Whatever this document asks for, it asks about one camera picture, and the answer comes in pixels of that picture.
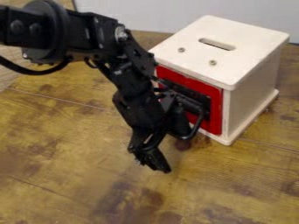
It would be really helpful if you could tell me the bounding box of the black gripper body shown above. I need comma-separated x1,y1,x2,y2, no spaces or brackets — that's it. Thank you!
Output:
113,88,177,155

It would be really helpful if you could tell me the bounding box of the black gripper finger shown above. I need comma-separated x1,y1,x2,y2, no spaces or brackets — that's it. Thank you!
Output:
135,148,173,173
169,104,193,137

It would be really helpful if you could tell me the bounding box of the red drawer front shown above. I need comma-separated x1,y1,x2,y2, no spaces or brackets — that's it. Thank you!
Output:
157,66,224,135

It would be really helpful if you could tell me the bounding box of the black metal drawer handle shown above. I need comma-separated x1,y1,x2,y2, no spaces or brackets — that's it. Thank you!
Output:
174,94,206,140

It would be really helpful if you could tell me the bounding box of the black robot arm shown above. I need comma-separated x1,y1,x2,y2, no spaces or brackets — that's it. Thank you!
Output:
0,0,193,173

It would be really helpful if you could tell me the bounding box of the white wooden box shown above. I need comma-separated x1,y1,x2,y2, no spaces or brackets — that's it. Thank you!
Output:
151,15,290,145

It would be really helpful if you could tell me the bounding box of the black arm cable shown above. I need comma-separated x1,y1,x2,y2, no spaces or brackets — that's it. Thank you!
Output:
150,75,174,93

